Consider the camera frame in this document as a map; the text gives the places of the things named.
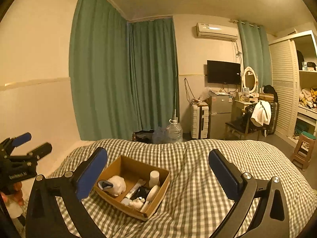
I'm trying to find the large water bottle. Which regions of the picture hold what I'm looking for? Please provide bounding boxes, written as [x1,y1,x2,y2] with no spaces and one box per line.
[166,119,183,143]

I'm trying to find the green window curtain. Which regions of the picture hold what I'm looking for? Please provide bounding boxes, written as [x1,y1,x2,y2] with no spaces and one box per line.
[238,21,272,87]

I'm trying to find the white towel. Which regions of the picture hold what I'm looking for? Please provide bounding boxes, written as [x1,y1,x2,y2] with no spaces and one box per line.
[250,100,271,127]

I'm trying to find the wooden stool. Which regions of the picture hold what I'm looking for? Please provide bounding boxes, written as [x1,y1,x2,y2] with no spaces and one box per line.
[290,132,316,171]

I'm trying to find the white bottle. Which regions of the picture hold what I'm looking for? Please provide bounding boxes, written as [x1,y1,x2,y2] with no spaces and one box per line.
[148,170,160,189]

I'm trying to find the air conditioner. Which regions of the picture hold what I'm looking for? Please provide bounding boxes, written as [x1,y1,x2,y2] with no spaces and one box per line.
[196,23,238,41]

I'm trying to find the white round jar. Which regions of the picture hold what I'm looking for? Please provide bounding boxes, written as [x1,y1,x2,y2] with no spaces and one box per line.
[146,185,160,202]

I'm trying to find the grey mini fridge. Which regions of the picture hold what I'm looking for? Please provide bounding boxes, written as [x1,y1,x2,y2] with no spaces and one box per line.
[207,95,232,139]

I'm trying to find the white wardrobe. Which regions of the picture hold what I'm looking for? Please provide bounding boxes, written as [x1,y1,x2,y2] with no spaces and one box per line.
[269,30,316,146]

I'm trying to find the dressing table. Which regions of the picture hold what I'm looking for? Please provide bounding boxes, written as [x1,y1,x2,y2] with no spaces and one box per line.
[230,101,257,128]

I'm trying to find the oval vanity mirror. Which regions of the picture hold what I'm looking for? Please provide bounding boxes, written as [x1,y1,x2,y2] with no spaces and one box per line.
[242,66,258,93]

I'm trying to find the cardboard box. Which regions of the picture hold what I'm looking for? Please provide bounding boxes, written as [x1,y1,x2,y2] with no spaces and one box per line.
[94,156,170,221]

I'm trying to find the black chair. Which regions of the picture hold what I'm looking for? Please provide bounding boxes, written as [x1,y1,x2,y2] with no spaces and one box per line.
[225,103,263,140]

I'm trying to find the white knit glove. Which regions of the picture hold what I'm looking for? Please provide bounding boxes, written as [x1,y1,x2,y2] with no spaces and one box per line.
[97,175,126,197]

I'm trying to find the white suitcase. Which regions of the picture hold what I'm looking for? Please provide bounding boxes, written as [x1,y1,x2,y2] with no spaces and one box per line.
[191,102,209,139]

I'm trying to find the wall television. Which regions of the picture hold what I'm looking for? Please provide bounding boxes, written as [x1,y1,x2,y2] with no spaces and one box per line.
[207,60,241,85]

